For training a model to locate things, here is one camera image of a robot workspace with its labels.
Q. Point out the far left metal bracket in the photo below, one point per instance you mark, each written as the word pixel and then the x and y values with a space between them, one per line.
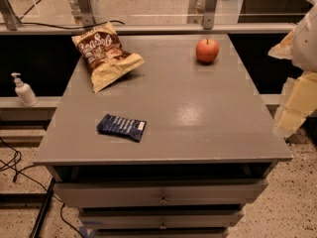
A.
pixel 11 21

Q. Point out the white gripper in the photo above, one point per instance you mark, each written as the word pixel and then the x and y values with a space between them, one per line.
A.
pixel 306 46

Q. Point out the top drawer with knob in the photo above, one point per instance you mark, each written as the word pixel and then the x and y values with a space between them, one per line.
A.
pixel 94 195

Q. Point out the red apple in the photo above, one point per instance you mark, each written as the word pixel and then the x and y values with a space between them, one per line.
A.
pixel 207 50

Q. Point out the blue rxbar wrapper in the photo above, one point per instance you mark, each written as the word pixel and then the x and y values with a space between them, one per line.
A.
pixel 131 129

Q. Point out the grey drawer cabinet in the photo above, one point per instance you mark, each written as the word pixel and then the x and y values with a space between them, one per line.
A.
pixel 204 123

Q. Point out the brown yellow chip bag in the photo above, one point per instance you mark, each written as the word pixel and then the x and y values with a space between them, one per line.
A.
pixel 106 59

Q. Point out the white pump bottle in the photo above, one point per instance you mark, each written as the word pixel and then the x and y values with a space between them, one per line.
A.
pixel 24 91

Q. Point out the metal bracket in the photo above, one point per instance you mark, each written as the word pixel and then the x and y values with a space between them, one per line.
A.
pixel 208 7
pixel 11 21
pixel 82 12

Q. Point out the right metal bracket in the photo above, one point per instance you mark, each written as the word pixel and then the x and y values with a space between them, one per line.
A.
pixel 208 7

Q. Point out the drawer with knob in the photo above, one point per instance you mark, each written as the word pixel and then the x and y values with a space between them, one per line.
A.
pixel 94 195
pixel 161 219

